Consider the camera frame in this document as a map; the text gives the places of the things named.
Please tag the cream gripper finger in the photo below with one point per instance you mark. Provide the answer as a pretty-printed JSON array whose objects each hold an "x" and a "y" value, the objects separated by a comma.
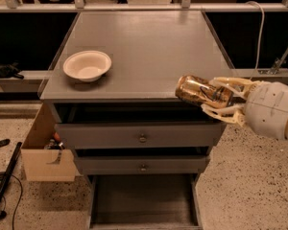
[
  {"x": 238, "y": 86},
  {"x": 231, "y": 115}
]

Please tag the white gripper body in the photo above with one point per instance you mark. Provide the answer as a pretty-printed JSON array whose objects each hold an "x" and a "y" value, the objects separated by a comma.
[{"x": 268, "y": 108}]

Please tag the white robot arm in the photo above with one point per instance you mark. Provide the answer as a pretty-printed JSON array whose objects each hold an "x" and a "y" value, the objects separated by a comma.
[{"x": 265, "y": 110}]

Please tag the grey top drawer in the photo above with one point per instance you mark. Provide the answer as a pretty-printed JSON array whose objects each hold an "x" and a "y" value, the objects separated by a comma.
[{"x": 116, "y": 136}]

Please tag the grey drawer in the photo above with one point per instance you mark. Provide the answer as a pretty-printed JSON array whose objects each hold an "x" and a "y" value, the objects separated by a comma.
[
  {"x": 98, "y": 165},
  {"x": 116, "y": 136},
  {"x": 144, "y": 202}
]

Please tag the grey middle drawer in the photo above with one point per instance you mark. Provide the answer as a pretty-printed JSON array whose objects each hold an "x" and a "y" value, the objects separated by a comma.
[{"x": 98, "y": 165}]

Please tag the grey drawer cabinet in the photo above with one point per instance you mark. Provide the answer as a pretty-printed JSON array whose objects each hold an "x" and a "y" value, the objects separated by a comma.
[{"x": 150, "y": 51}]

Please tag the grey bottom drawer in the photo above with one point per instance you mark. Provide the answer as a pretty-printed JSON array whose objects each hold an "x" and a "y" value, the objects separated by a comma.
[{"x": 144, "y": 202}]

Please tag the metal railing beam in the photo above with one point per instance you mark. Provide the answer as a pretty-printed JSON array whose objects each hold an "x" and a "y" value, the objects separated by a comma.
[{"x": 208, "y": 7}]

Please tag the white paper bowl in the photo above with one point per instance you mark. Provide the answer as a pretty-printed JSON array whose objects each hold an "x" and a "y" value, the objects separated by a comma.
[{"x": 87, "y": 66}]

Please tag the items inside cardboard box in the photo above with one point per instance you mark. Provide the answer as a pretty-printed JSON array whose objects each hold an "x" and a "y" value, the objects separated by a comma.
[{"x": 55, "y": 143}]

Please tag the cardboard box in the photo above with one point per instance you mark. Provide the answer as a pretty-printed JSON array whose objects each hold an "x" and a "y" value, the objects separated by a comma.
[{"x": 39, "y": 163}]

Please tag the black cloth on ledge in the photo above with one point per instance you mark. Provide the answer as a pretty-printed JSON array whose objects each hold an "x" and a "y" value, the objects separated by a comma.
[{"x": 10, "y": 71}]

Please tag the black pole on floor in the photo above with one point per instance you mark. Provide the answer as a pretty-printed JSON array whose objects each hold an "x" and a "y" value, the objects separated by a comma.
[{"x": 8, "y": 173}]

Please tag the metal bracket strut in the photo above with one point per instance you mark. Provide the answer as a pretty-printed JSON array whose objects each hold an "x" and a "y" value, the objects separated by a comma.
[{"x": 277, "y": 65}]

